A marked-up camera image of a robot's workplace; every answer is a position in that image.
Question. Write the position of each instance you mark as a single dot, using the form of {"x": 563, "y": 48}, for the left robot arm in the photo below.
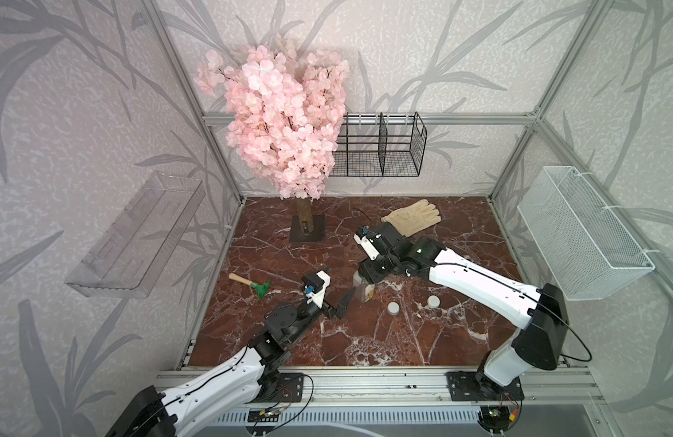
{"x": 253, "y": 372}

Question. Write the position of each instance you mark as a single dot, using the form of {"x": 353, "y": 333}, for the clear bottle with yellow label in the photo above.
{"x": 364, "y": 291}

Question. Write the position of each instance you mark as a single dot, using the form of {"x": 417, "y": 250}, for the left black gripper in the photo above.
{"x": 340, "y": 308}

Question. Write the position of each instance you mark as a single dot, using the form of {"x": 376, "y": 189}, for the white bottle cap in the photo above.
{"x": 433, "y": 302}
{"x": 393, "y": 308}

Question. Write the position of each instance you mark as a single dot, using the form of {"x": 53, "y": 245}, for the clear acrylic wall shelf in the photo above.
{"x": 133, "y": 252}

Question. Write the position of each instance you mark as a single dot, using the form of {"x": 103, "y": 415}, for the beige work glove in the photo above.
{"x": 417, "y": 217}

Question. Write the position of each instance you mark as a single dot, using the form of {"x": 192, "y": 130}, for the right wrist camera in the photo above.
{"x": 362, "y": 239}

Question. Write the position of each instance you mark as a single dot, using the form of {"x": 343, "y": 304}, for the aluminium mounting rail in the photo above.
{"x": 427, "y": 386}

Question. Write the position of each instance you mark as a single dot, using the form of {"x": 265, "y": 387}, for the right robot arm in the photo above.
{"x": 539, "y": 314}

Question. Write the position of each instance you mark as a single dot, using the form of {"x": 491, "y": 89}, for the pink artificial blossom tree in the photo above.
{"x": 288, "y": 113}

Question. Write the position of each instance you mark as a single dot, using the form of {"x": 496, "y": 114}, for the white mesh basket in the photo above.
{"x": 589, "y": 251}

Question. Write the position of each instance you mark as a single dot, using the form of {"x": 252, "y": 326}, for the black wire basket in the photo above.
{"x": 375, "y": 147}

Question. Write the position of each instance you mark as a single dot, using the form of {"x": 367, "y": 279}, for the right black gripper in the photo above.
{"x": 367, "y": 274}

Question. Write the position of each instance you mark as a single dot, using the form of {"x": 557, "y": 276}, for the green toy rake wooden handle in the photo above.
{"x": 261, "y": 289}

